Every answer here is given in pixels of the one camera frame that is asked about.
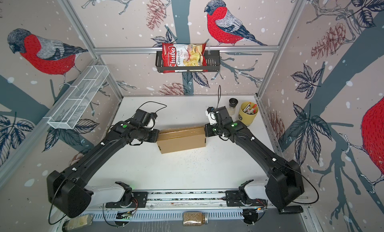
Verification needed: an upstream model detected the black lid spice shaker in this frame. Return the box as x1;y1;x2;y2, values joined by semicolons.
227;98;238;116

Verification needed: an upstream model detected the white wire mesh shelf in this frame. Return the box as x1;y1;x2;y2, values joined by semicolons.
48;65;110;129

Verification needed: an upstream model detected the red cassava chips bag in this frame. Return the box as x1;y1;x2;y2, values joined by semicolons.
162;43;207;67

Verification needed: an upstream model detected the black wall basket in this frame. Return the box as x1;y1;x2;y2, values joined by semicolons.
155;50;221;73

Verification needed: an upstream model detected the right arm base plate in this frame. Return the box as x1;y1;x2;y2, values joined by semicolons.
225;190;268;207

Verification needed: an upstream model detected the yellow pen cup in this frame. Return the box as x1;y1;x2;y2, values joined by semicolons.
238;102;259;126

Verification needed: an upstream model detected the brown grain glass jar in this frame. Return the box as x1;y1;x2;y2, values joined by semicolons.
183;212;209;226

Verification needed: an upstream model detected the black remote device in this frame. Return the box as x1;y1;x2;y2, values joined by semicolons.
278;206;304;215

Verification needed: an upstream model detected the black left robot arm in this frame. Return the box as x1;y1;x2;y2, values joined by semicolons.
47;109;159;218

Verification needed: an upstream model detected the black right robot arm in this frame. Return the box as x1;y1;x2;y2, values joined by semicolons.
205;107;305;209

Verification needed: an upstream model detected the brown cardboard box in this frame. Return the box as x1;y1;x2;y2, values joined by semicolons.
157;126;206;154

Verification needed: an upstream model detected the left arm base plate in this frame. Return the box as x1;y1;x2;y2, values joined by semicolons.
105;191;148;209

